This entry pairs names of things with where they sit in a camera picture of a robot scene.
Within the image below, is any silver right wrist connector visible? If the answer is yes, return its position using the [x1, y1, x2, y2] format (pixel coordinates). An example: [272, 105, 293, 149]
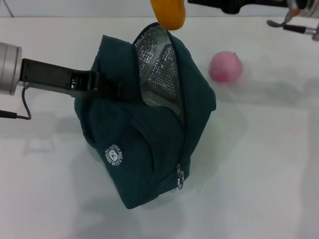
[285, 0, 302, 23]

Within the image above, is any pink peach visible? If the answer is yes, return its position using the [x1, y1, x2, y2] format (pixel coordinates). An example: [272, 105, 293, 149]
[209, 51, 243, 83]

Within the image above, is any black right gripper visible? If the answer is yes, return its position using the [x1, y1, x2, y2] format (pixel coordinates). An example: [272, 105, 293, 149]
[188, 0, 290, 14]

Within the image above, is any dark left arm cable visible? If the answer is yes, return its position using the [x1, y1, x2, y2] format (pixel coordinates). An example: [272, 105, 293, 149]
[0, 87, 32, 121]

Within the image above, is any grey left wrist camera bracket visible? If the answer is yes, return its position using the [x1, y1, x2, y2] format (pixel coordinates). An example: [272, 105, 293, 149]
[17, 81, 100, 100]

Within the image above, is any dark teal insulated lunch bag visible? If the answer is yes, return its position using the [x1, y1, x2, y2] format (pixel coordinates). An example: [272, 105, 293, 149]
[74, 22, 217, 209]

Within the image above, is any yellow banana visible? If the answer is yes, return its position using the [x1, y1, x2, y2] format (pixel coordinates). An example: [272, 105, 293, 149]
[150, 0, 186, 31]

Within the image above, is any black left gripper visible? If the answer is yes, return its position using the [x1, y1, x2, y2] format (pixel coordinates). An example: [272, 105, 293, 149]
[18, 58, 138, 102]

